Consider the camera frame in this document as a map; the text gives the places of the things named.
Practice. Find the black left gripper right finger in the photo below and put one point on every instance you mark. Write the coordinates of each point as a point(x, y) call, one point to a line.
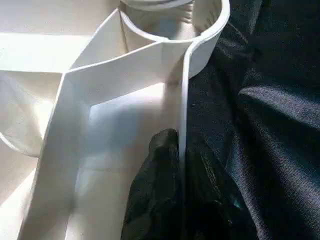
point(215, 200)

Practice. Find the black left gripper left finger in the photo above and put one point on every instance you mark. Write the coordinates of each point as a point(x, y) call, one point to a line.
point(155, 195)

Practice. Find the white plastic table top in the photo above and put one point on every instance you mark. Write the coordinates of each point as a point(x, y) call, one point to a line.
point(90, 100)

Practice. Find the white plastic table leg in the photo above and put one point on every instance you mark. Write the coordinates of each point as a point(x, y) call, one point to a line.
point(157, 4)

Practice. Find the black plastic mat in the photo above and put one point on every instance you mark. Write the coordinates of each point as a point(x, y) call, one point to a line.
point(265, 110)

